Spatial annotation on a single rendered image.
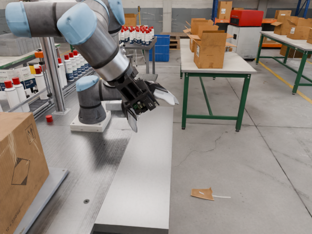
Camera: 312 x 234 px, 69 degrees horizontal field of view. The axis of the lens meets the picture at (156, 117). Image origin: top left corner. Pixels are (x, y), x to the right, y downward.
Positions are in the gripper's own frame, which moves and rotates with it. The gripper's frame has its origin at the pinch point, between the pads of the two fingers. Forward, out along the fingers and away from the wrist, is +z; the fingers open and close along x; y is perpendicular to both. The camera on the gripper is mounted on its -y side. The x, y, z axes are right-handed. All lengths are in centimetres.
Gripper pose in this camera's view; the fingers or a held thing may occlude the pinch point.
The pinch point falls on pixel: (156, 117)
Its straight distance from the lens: 67.1
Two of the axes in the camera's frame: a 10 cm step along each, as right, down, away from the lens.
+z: 4.9, 6.0, 6.3
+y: 2.8, 5.8, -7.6
